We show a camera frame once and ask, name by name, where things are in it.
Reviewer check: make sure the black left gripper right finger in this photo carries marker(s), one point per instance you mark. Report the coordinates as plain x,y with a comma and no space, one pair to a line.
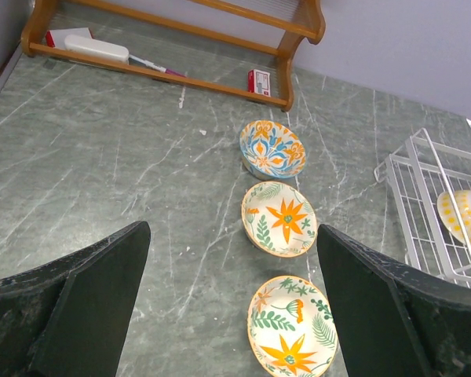
393,319

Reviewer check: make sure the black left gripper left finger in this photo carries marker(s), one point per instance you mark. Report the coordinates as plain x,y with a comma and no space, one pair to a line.
70,316

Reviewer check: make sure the yellow sun pattern bowl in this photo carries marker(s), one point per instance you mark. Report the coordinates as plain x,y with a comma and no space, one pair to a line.
455,213

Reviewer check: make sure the wooden shelf rack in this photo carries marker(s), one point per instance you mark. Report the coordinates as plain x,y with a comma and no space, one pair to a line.
213,61

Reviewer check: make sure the green fern orange flower bowl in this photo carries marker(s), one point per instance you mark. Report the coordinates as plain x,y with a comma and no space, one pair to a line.
290,328

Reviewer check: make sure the orange flower green leaf bowl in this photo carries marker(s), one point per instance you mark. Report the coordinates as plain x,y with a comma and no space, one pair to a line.
278,219

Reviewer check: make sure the blue orange floral bowl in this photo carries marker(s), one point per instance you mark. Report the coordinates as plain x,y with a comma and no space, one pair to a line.
271,151

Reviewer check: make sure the red white small box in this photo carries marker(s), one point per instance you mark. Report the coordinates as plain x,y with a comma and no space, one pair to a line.
258,82

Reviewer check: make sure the white plastic case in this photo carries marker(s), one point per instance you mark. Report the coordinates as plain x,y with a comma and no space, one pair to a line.
97,48

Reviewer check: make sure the white wire dish rack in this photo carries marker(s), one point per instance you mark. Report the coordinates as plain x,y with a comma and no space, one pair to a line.
418,172

